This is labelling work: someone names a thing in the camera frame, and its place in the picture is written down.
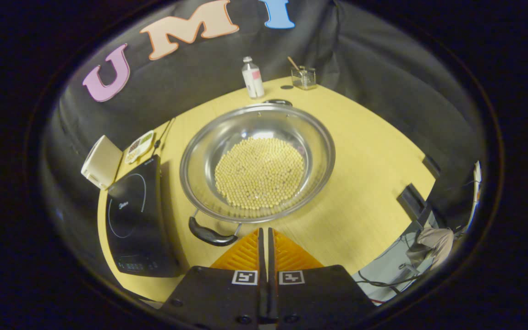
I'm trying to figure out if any black floor cable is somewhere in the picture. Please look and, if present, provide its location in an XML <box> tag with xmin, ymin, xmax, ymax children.
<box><xmin>353</xmin><ymin>257</ymin><xmax>429</xmax><ymax>289</ymax></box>

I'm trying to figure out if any white square device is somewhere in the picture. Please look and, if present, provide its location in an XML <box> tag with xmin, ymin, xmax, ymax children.
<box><xmin>81</xmin><ymin>135</ymin><xmax>123</xmax><ymax>191</ymax></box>

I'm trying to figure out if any steel pot with black handles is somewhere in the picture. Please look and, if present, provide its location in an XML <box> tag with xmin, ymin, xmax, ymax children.
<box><xmin>179</xmin><ymin>99</ymin><xmax>336</xmax><ymax>247</ymax></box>

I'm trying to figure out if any black induction cooktop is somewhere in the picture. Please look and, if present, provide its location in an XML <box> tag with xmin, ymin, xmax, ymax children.
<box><xmin>105</xmin><ymin>154</ymin><xmax>183</xmax><ymax>278</ymax></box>

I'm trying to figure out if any pile of yellow soybeans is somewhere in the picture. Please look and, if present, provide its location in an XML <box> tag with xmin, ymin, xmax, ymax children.
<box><xmin>214</xmin><ymin>136</ymin><xmax>305</xmax><ymax>211</ymax></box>

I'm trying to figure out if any wire mesh utensil holder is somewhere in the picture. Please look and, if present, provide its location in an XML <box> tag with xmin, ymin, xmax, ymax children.
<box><xmin>291</xmin><ymin>66</ymin><xmax>318</xmax><ymax>90</ymax></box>

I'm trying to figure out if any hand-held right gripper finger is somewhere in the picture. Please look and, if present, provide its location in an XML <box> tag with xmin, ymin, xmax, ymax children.
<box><xmin>159</xmin><ymin>228</ymin><xmax>268</xmax><ymax>330</ymax></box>
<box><xmin>268</xmin><ymin>228</ymin><xmax>377</xmax><ymax>328</ymax></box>

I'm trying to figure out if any white divided seasoning dish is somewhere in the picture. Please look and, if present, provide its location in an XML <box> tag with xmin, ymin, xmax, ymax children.
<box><xmin>124</xmin><ymin>130</ymin><xmax>155</xmax><ymax>165</ymax></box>

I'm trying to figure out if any black backdrop cloth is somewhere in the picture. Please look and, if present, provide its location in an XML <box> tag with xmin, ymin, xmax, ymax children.
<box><xmin>39</xmin><ymin>0</ymin><xmax>487</xmax><ymax>275</ymax></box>

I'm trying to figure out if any clear bottle with pink label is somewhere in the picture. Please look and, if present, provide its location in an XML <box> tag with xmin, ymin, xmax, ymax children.
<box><xmin>242</xmin><ymin>56</ymin><xmax>265</xmax><ymax>99</ymax></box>

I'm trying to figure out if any black table bracket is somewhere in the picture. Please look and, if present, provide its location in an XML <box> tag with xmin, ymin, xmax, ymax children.
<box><xmin>397</xmin><ymin>183</ymin><xmax>432</xmax><ymax>218</ymax></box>
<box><xmin>422</xmin><ymin>156</ymin><xmax>441</xmax><ymax>177</ymax></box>

